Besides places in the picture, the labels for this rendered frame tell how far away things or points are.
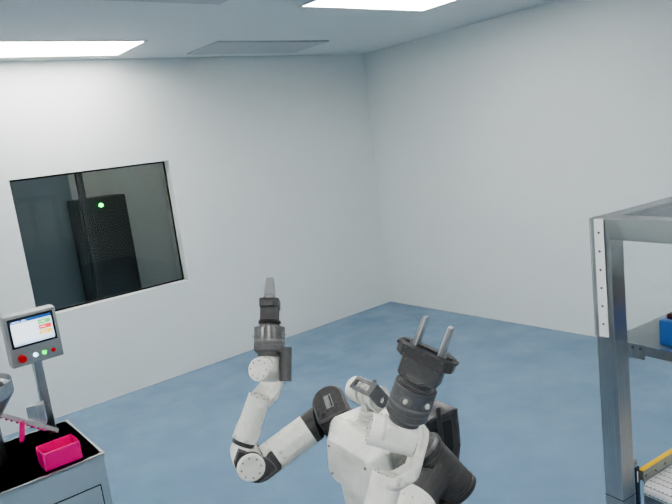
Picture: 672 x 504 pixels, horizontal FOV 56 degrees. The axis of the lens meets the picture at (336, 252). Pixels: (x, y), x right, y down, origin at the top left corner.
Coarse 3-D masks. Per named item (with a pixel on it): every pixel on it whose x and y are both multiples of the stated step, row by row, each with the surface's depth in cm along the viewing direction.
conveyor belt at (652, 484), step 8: (664, 472) 193; (648, 480) 190; (656, 480) 190; (664, 480) 189; (648, 488) 188; (656, 488) 187; (664, 488) 185; (648, 496) 189; (656, 496) 186; (664, 496) 184
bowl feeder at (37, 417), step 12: (0, 384) 294; (12, 384) 283; (0, 396) 272; (0, 408) 275; (36, 408) 287; (12, 420) 281; (24, 420) 284; (36, 420) 288; (0, 432) 283; (24, 432) 283; (0, 444) 281; (0, 456) 280; (0, 468) 280
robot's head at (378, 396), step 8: (352, 384) 162; (368, 384) 159; (376, 384) 156; (360, 392) 158; (368, 392) 156; (376, 392) 156; (384, 392) 158; (368, 400) 157; (376, 400) 156; (384, 400) 158; (376, 408) 158; (384, 408) 160
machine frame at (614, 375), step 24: (600, 216) 177; (624, 216) 173; (648, 216) 169; (600, 360) 184; (624, 360) 182; (600, 384) 186; (624, 384) 183; (624, 408) 184; (624, 432) 185; (624, 456) 186; (624, 480) 187
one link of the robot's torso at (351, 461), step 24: (432, 408) 169; (456, 408) 167; (336, 432) 166; (360, 432) 160; (456, 432) 168; (336, 456) 165; (360, 456) 155; (384, 456) 152; (456, 456) 168; (336, 480) 168; (360, 480) 157
